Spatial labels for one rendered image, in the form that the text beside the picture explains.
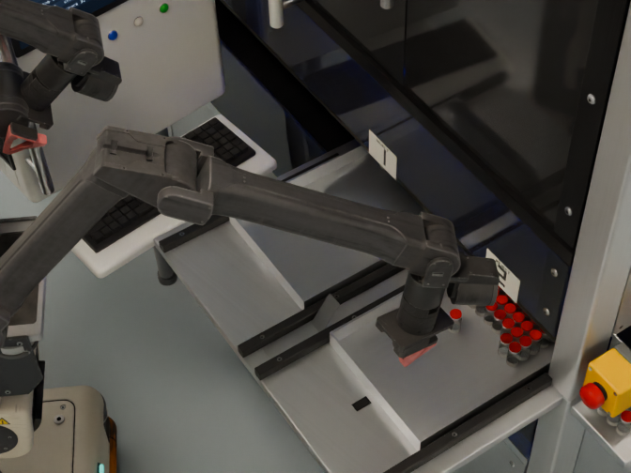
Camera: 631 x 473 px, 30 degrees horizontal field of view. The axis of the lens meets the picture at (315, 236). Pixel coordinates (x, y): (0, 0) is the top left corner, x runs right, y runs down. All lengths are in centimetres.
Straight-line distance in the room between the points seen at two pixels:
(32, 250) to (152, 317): 165
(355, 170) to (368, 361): 45
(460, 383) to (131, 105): 90
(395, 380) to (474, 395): 13
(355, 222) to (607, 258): 38
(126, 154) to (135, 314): 179
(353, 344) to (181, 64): 74
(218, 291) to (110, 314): 114
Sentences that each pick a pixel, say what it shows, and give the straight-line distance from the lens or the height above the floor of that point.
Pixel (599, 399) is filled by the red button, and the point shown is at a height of 101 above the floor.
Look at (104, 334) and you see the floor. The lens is 321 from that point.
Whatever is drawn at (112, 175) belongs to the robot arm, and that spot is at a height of 152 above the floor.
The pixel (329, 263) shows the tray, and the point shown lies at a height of 88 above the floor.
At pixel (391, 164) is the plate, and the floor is 102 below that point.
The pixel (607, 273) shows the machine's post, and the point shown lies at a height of 122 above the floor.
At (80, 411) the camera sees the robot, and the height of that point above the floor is 28.
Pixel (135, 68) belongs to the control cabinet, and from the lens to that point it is 238.
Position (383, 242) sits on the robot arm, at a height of 135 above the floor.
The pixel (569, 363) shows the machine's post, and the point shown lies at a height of 98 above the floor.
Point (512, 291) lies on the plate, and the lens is 197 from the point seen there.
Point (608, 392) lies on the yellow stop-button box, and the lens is 188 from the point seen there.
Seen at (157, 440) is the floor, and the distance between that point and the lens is 301.
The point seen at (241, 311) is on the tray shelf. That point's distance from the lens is 210.
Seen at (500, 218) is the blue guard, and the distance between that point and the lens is 190.
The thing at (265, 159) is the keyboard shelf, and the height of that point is 80.
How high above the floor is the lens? 256
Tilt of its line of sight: 50 degrees down
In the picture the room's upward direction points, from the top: 3 degrees counter-clockwise
